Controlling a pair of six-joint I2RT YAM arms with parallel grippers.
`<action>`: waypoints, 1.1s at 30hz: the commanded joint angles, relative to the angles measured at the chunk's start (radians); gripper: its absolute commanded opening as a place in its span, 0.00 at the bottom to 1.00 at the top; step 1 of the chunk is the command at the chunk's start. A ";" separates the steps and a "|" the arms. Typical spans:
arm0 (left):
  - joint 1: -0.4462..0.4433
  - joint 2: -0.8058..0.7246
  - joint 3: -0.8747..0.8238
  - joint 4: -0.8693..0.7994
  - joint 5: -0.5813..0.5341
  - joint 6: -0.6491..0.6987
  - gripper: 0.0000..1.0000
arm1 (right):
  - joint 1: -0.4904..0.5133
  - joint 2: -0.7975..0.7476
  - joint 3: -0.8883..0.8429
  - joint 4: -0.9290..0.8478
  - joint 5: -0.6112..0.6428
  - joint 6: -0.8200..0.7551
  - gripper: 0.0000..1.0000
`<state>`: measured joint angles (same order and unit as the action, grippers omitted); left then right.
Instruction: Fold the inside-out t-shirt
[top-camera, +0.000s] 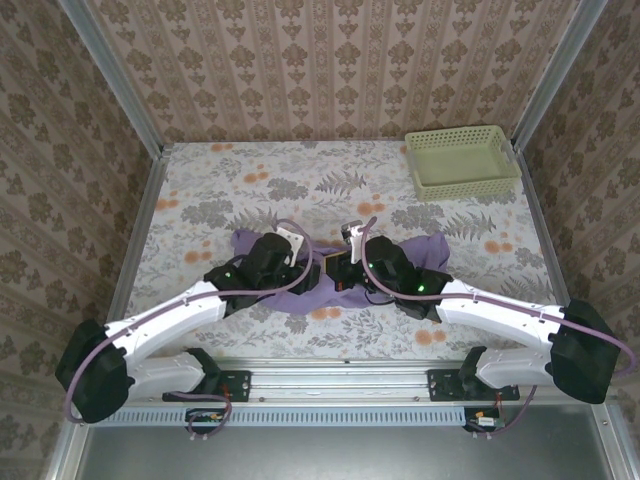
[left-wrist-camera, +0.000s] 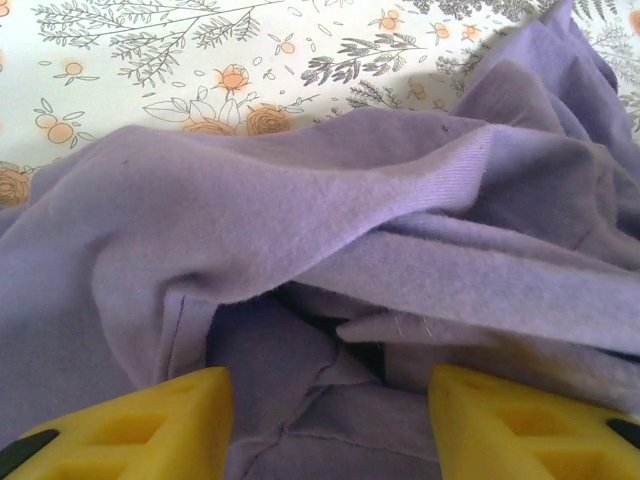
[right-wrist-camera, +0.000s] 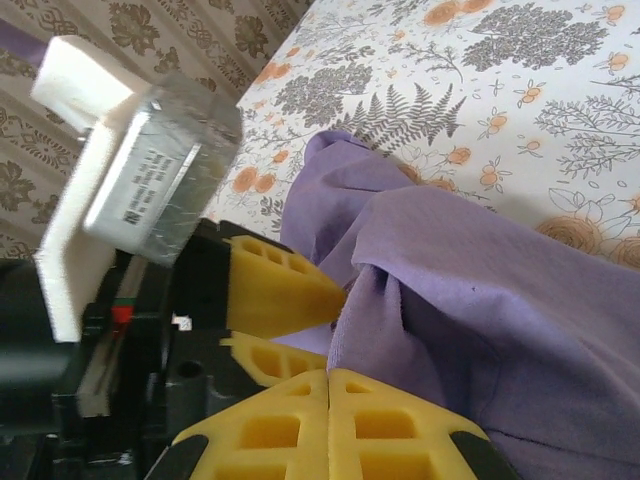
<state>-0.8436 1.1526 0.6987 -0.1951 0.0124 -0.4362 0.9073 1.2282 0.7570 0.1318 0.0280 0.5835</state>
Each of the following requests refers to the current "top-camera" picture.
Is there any small black connector board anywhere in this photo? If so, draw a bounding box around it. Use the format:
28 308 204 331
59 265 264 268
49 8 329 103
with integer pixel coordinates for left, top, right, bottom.
184 407 227 434
462 407 504 433

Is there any thin black cable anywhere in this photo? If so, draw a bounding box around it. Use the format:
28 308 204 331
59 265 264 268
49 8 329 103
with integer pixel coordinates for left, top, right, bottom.
363 287 401 307

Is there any floral print tablecloth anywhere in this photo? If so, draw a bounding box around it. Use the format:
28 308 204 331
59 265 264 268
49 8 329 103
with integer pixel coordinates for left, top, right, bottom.
122 139 575 362

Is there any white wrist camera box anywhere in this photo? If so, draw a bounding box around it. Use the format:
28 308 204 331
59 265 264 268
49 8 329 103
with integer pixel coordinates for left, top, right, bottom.
276 226 307 265
338 218 367 265

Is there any aluminium frame post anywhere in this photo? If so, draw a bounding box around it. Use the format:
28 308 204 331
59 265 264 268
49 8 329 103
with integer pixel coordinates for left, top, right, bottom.
509 0 615 151
56 0 166 157

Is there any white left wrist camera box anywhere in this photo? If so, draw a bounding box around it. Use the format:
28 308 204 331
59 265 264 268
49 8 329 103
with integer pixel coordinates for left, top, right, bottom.
276 226 307 265

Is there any grey slotted cable duct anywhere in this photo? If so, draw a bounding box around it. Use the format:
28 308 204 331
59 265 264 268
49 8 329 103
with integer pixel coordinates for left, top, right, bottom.
92 404 469 428

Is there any aluminium table side rail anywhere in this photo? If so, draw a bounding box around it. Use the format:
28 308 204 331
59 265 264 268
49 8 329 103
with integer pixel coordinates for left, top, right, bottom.
107 144 174 326
514 144 576 311

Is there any grey metal panel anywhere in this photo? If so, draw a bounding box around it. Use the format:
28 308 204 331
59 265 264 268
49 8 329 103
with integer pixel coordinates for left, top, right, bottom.
44 405 640 480

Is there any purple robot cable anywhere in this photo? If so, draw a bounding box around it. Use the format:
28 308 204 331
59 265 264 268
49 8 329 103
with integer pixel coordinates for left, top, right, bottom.
359 217 636 441
64 218 315 444

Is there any purple t-shirt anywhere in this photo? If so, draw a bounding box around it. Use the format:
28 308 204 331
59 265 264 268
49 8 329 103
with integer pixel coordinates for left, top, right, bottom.
230 227 450 316

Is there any pale green plastic basket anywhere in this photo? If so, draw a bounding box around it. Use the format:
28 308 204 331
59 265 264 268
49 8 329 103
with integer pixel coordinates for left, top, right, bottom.
403 124 523 203

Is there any aluminium front rail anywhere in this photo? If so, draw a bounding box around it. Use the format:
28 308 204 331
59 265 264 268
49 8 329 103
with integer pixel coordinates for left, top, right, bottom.
74 357 614 405

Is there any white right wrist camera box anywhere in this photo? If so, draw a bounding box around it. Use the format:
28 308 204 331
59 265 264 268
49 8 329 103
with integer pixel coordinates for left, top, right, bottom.
338 218 367 265

